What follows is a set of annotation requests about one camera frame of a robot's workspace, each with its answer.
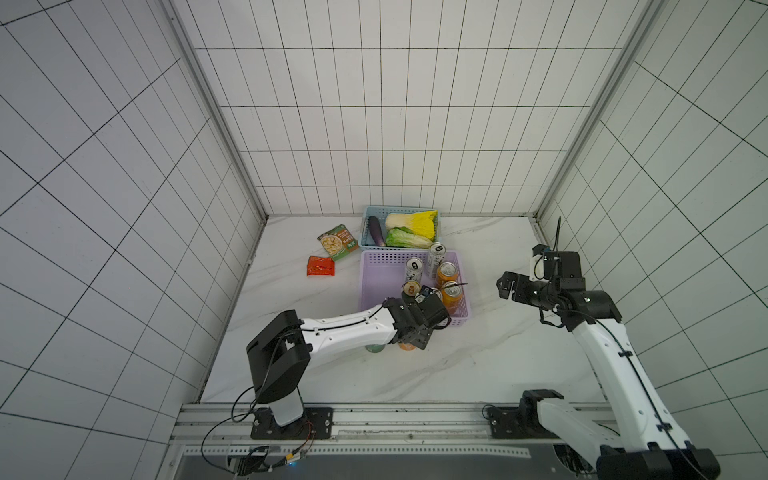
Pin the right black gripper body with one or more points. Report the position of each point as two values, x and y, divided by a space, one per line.
519 288

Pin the green soda can back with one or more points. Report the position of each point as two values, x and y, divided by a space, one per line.
375 348

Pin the white monster can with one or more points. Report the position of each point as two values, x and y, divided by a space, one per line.
435 257
413 270

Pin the purple plastic basket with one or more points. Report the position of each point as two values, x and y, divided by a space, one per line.
382 275

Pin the white Monster can back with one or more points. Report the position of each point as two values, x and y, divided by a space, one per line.
435 257

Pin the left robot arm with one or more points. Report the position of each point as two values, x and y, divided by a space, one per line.
281 353

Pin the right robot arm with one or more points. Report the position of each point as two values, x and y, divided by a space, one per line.
649 443

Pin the blue plastic basket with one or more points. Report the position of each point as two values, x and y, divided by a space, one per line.
381 212

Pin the green can gold lid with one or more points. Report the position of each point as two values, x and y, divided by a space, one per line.
411 288

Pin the green lettuce head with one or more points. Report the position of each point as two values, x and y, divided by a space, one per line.
404 238

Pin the yellow napa cabbage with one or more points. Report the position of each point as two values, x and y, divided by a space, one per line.
418 223

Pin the purple eggplant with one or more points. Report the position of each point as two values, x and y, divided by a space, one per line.
375 231

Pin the green snack packet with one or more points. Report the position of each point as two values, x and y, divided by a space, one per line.
338 242

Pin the red snack packet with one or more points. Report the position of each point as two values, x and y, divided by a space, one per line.
320 266

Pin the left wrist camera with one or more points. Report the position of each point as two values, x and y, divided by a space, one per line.
435 314

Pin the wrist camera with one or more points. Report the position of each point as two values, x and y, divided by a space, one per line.
435 314
547 264

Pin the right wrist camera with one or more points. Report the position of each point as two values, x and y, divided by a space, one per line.
547 264

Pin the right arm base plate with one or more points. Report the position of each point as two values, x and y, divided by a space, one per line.
509 422

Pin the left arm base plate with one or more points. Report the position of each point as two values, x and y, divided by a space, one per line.
315 423

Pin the aluminium mounting rail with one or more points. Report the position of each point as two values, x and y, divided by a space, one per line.
367 428

